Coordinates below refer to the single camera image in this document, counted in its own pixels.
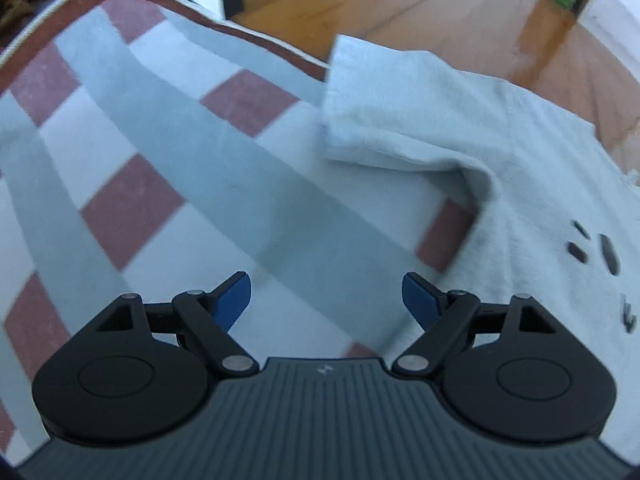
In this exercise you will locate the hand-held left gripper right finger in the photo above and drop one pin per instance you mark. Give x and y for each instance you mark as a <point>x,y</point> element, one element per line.
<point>420,300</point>

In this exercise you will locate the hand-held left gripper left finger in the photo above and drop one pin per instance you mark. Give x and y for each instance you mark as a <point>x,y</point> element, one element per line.
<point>232,300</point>

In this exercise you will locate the checkered red grey tablecloth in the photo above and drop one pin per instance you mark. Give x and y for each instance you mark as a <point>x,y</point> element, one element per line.
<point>200,160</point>

